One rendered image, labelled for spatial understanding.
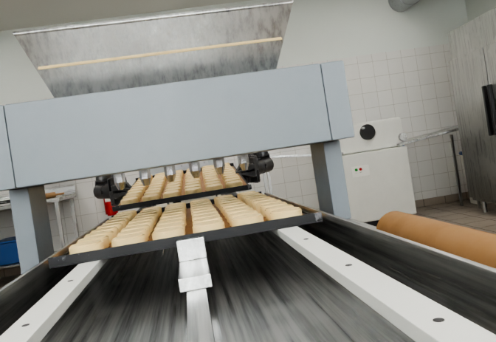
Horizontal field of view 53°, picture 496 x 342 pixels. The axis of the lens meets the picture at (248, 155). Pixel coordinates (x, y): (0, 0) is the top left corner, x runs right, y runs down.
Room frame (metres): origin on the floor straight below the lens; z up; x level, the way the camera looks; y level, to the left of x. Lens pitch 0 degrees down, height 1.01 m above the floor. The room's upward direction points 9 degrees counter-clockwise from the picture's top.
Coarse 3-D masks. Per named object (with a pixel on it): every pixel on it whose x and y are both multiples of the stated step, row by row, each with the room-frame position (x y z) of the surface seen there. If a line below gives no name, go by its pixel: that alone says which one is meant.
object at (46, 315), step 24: (96, 264) 0.68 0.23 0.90; (120, 264) 0.88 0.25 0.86; (72, 288) 0.54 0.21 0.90; (96, 288) 0.66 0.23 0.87; (48, 312) 0.45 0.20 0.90; (72, 312) 0.52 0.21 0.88; (96, 312) 0.63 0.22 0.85; (0, 336) 0.40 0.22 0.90; (24, 336) 0.39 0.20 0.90; (48, 336) 0.43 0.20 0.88; (72, 336) 0.51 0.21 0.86
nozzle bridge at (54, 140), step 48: (96, 96) 0.95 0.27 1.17; (144, 96) 0.96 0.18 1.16; (192, 96) 0.97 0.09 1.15; (240, 96) 0.99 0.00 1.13; (288, 96) 1.00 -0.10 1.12; (336, 96) 1.01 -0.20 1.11; (0, 144) 0.93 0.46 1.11; (48, 144) 0.94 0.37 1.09; (96, 144) 0.95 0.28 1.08; (144, 144) 0.96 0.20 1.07; (192, 144) 0.97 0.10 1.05; (240, 144) 0.98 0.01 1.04; (288, 144) 1.00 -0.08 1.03; (336, 144) 1.12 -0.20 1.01; (336, 192) 1.11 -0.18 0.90; (48, 240) 1.12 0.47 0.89
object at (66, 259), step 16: (256, 224) 0.73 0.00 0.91; (272, 224) 0.74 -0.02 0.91; (288, 224) 0.74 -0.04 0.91; (304, 224) 0.74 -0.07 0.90; (160, 240) 0.71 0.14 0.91; (208, 240) 0.72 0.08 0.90; (64, 256) 0.70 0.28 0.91; (80, 256) 0.70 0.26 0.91; (96, 256) 0.70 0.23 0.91; (112, 256) 0.71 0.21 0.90
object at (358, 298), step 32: (288, 256) 0.69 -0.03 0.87; (320, 256) 0.51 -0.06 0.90; (352, 256) 0.49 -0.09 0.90; (320, 288) 0.53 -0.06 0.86; (352, 288) 0.41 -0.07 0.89; (384, 288) 0.37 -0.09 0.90; (352, 320) 0.43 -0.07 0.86; (384, 320) 0.35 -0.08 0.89; (416, 320) 0.30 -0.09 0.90; (448, 320) 0.29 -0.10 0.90
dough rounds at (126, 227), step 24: (120, 216) 1.12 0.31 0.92; (144, 216) 1.03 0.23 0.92; (168, 216) 0.96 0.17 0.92; (192, 216) 0.93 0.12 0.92; (216, 216) 0.83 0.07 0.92; (240, 216) 0.78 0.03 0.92; (264, 216) 0.88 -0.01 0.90; (288, 216) 0.76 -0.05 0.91; (96, 240) 0.76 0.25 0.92; (120, 240) 0.73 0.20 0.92; (144, 240) 0.75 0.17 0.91
